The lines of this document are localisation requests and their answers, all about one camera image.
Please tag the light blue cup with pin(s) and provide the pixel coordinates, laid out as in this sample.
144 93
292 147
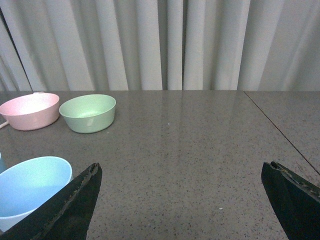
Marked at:
24 187

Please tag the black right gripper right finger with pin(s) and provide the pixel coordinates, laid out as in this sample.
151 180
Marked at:
294 200

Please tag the pink bowl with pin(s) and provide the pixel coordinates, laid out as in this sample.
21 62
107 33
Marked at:
31 112

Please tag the green bowl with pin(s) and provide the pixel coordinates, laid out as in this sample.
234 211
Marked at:
89 113

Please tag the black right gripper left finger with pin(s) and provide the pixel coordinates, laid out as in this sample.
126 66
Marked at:
66 215

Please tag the grey pleated curtain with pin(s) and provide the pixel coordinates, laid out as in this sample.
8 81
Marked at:
85 45

